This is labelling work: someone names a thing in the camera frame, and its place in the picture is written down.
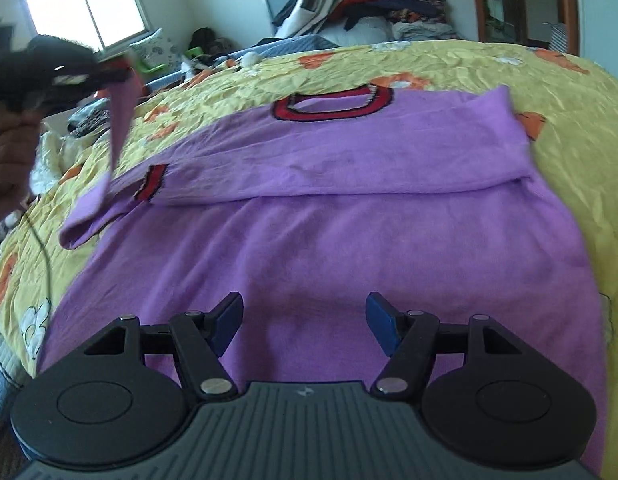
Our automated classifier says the purple sweater red trim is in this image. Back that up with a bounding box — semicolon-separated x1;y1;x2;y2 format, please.
12;85;606;479

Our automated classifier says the pile of clothes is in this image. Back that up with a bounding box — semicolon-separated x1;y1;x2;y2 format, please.
271;0;458;46

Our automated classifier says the person's left hand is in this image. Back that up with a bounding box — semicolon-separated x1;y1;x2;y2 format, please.
0;103;42;222

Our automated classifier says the window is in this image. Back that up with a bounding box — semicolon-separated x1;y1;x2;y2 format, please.
21;0;149;52

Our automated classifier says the grey blue quilt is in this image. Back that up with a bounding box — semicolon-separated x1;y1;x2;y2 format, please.
143;35;338;96

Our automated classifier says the yellow carrot print bedsheet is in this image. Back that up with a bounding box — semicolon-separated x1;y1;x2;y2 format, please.
0;40;618;479

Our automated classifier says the wooden framed doorway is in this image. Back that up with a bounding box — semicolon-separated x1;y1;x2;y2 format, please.
475;0;581;55

